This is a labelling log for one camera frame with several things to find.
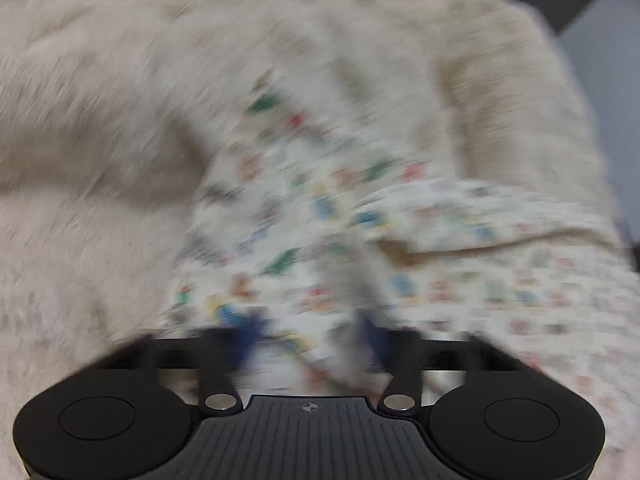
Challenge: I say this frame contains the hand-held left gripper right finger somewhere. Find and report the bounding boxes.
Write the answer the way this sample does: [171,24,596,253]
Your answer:
[356,309,543,416]

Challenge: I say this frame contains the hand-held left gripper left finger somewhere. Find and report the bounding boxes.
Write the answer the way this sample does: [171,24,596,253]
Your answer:
[95,310,273,413]

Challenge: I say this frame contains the white vehicle print garment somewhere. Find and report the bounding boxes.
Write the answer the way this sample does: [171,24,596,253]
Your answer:
[160,67,640,451]

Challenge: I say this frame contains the cream fluffy blanket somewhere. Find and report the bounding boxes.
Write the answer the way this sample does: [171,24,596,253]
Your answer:
[0,0,640,480]

